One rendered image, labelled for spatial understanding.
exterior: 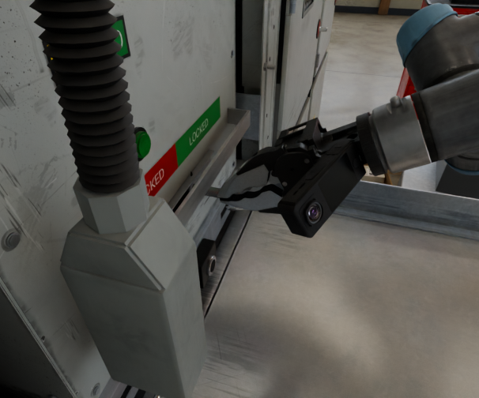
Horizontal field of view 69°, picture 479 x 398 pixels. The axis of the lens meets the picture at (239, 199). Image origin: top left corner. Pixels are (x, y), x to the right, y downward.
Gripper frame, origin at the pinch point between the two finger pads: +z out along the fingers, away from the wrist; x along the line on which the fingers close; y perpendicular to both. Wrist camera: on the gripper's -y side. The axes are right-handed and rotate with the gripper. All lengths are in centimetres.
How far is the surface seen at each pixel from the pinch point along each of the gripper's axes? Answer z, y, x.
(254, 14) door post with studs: -5.7, 28.7, 16.9
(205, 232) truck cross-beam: 8.9, 3.0, -6.5
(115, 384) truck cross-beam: 9.5, -22.3, -5.6
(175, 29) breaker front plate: -5.0, 1.9, 20.4
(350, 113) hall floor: 26, 279, -102
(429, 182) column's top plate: -22, 56, -44
